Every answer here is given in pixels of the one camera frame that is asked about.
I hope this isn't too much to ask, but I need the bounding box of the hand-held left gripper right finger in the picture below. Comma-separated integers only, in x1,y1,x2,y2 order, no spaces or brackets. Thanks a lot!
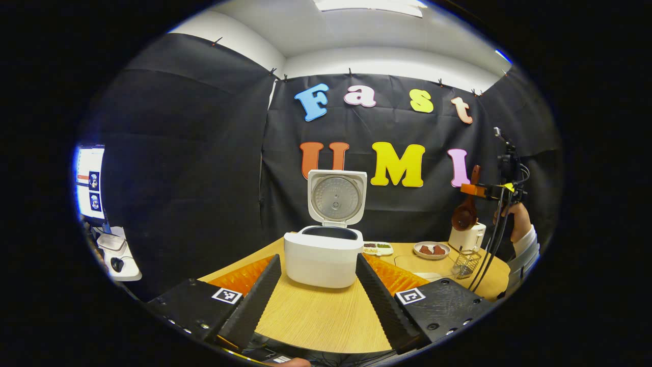
355,253,495,355

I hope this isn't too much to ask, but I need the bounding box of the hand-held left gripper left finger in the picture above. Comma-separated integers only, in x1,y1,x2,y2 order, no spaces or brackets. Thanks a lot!
145,254,282,352

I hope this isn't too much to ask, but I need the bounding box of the brown wooden spoon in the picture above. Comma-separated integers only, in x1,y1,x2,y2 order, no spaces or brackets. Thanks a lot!
451,165,481,231

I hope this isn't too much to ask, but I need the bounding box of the clear box of rice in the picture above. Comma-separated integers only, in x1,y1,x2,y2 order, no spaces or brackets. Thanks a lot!
393,253,454,282

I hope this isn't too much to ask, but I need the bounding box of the wire chopstick holder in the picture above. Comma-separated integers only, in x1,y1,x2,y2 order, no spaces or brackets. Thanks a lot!
451,247,482,279

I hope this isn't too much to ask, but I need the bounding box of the white rice cooker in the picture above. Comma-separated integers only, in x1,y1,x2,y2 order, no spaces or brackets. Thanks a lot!
284,169,368,289

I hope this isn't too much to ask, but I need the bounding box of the white toaster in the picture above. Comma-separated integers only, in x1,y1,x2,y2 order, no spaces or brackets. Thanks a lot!
448,222,486,252

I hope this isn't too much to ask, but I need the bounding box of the white round plate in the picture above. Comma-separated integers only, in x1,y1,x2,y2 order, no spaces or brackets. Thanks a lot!
414,241,451,260

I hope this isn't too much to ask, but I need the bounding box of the white side table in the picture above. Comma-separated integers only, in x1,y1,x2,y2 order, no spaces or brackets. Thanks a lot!
92,227,143,282

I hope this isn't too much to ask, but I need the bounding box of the computer monitor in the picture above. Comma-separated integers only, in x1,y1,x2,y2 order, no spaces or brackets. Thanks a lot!
75,146,106,221

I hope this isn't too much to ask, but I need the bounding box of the long ceiling light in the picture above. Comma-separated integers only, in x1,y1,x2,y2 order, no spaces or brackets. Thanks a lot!
313,0,428,18

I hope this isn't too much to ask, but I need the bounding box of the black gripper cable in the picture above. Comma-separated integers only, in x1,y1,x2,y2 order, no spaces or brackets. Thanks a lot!
468,189,515,293

